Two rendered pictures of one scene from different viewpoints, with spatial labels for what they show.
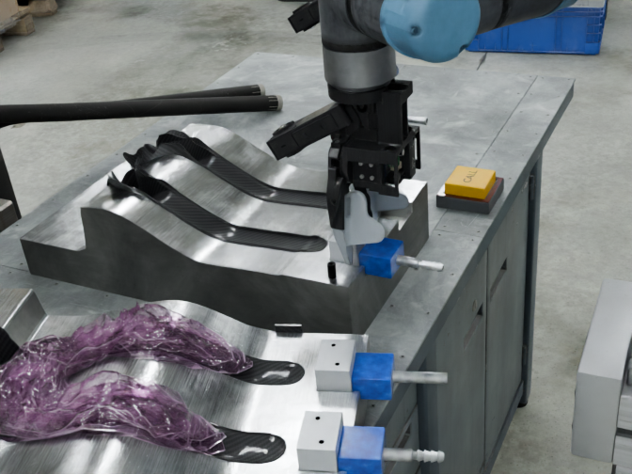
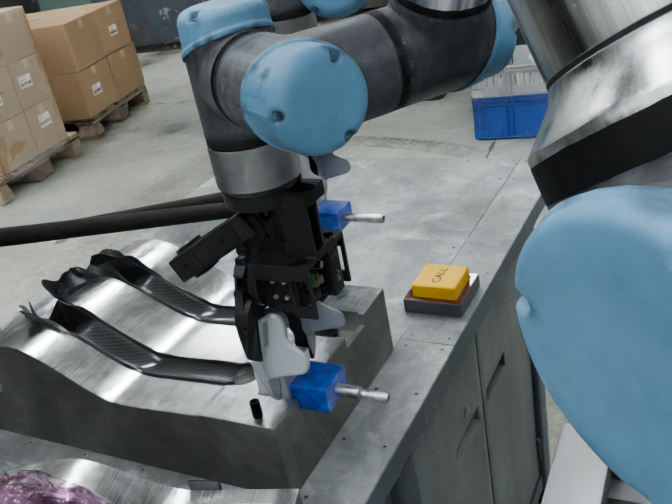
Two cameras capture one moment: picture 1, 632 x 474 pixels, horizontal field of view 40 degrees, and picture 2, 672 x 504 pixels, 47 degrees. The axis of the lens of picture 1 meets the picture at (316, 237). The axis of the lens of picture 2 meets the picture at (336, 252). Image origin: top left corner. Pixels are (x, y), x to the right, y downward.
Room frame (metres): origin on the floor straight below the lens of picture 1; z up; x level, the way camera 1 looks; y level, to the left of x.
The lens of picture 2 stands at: (0.23, -0.14, 1.35)
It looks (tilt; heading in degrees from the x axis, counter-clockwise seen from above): 26 degrees down; 2
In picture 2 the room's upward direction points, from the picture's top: 11 degrees counter-clockwise
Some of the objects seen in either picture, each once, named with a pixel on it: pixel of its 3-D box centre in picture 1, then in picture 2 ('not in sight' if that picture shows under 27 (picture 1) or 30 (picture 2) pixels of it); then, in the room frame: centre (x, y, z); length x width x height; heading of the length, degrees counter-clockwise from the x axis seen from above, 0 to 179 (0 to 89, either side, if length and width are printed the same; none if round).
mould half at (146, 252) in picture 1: (221, 214); (157, 340); (1.04, 0.12, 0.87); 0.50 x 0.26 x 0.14; 61
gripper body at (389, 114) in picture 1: (371, 134); (282, 244); (0.86, -0.07, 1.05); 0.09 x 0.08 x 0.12; 61
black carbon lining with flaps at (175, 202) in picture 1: (222, 188); (150, 312); (1.02, 0.12, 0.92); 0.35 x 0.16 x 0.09; 61
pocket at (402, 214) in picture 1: (389, 220); (338, 337); (0.97, -0.10, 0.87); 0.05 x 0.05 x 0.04; 61
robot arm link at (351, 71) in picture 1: (360, 60); (258, 159); (0.87, -0.07, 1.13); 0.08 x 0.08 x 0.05
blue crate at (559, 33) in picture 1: (536, 16); (540, 103); (3.96, -1.13, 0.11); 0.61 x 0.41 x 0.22; 67
